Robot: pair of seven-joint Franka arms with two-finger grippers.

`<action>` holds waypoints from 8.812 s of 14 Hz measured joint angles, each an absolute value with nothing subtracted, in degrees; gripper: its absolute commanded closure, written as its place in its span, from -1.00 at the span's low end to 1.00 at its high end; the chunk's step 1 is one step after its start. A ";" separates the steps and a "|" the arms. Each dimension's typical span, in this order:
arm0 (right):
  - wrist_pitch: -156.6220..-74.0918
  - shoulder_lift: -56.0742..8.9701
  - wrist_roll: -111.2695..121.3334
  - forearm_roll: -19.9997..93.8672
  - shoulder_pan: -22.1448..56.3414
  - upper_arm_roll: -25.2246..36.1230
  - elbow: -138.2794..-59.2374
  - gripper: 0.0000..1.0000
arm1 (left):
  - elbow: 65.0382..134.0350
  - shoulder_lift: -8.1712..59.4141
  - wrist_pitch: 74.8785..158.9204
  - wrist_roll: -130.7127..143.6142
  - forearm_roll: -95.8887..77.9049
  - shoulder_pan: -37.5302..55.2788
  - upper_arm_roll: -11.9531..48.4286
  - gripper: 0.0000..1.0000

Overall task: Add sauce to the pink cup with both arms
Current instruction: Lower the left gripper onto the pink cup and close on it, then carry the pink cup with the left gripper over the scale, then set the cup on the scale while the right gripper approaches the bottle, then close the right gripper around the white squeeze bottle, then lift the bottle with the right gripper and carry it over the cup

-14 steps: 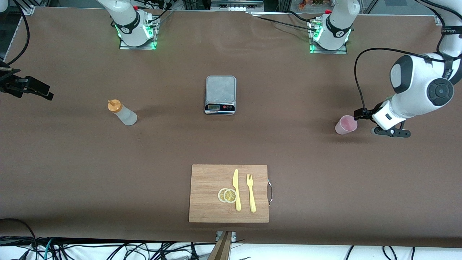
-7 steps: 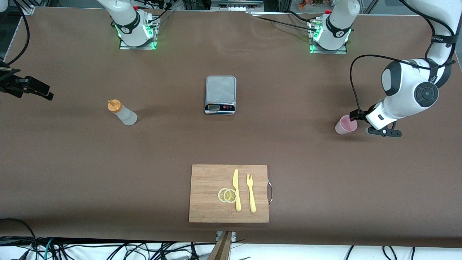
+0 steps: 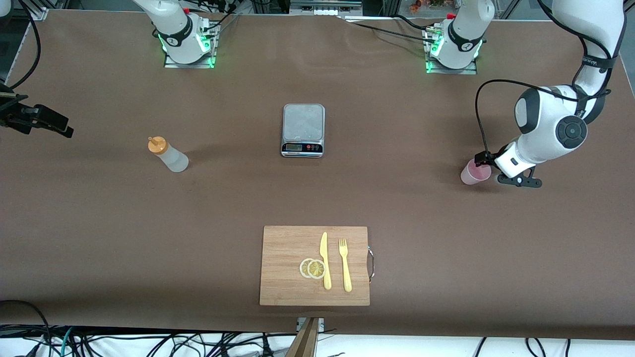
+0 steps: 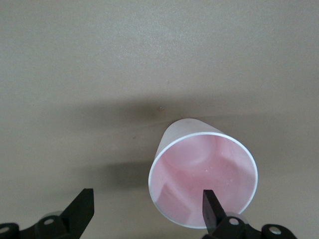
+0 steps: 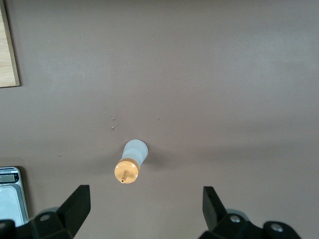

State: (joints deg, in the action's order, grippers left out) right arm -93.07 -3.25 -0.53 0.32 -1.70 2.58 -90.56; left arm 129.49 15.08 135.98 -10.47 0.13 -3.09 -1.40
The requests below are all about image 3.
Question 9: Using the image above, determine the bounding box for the yellow plastic fork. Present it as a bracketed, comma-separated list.
[338, 238, 353, 293]

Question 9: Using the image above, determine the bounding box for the black looped floor cable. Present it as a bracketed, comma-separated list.
[0, 299, 53, 343]

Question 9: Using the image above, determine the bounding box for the translucent sauce bottle orange cap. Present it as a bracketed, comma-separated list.
[147, 136, 190, 173]

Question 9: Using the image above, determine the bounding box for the pink plastic cup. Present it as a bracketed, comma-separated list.
[460, 159, 492, 185]

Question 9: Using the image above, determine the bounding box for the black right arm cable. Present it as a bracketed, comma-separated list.
[0, 0, 42, 92]

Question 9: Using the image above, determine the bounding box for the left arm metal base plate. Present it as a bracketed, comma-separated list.
[424, 27, 478, 75]

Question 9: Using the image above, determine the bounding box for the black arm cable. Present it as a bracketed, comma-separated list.
[0, 0, 42, 92]
[475, 0, 621, 159]

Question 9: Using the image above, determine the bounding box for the yellow plastic knife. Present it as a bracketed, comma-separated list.
[319, 232, 332, 291]

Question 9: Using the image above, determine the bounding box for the black cable on table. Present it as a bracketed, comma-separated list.
[342, 19, 437, 44]

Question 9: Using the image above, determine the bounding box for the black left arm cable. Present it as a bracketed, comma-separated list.
[475, 0, 621, 159]

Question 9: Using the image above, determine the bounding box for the silver digital kitchen scale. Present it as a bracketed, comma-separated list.
[281, 103, 326, 159]

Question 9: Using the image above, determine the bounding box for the wooden cutting board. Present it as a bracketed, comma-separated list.
[259, 226, 371, 306]

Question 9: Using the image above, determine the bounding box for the teal floor cable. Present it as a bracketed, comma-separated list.
[60, 326, 76, 357]

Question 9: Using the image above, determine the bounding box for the wooden post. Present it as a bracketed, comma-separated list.
[285, 317, 320, 357]

